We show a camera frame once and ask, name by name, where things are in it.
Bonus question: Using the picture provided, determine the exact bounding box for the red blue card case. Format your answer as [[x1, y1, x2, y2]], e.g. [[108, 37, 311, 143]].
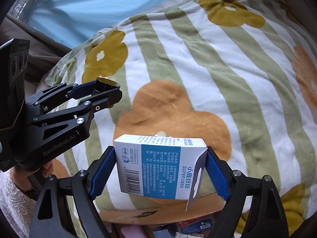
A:
[[177, 215, 215, 234]]

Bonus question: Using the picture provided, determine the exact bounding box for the white blue carton box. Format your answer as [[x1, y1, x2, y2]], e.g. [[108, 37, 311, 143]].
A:
[[114, 134, 207, 211]]

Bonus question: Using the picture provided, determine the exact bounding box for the pink towel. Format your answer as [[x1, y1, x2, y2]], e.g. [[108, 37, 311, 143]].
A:
[[120, 225, 147, 238]]

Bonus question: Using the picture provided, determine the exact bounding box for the small dark blue box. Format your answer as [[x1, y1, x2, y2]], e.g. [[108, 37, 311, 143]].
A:
[[153, 229, 175, 238]]

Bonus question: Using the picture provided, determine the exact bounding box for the small black cylinder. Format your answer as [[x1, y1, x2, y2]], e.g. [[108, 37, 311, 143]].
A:
[[92, 77, 120, 95]]

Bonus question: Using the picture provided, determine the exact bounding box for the white fuzzy sleeve forearm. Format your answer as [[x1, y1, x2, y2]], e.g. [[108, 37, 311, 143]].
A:
[[1, 172, 36, 237]]

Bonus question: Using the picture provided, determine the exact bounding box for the person's left hand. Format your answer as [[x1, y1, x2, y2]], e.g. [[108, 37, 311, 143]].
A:
[[10, 159, 54, 191]]

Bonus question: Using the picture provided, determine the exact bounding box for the left brown curtain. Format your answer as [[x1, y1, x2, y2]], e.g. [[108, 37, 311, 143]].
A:
[[0, 14, 75, 85]]

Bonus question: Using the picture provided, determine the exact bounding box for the light blue hanging sheet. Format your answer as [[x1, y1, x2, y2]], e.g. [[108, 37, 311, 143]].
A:
[[25, 0, 167, 48]]

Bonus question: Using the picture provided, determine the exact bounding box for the open cardboard box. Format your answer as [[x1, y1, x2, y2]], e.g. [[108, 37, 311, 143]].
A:
[[99, 193, 224, 226]]

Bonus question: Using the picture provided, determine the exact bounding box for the striped floral fleece blanket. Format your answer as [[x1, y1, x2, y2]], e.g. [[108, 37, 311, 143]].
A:
[[46, 0, 316, 233]]

